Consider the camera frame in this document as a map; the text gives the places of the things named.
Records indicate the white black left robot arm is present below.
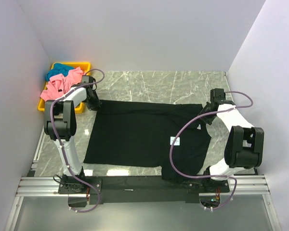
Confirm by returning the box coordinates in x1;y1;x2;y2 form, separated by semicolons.
44;75;102;193

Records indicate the pink t shirt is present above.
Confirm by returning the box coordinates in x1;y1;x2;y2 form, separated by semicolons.
40;67;84;101

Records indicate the teal blue t shirt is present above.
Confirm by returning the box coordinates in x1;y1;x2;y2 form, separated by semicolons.
45;63;74;81

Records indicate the black t shirt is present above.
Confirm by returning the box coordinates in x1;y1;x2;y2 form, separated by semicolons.
84;100;211;183

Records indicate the aluminium extrusion rail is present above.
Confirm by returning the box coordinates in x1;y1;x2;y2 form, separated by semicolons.
15;175;270;197

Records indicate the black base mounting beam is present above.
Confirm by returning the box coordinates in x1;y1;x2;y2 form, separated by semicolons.
58;176;230;205

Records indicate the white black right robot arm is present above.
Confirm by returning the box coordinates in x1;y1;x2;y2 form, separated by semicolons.
199;88;264;192

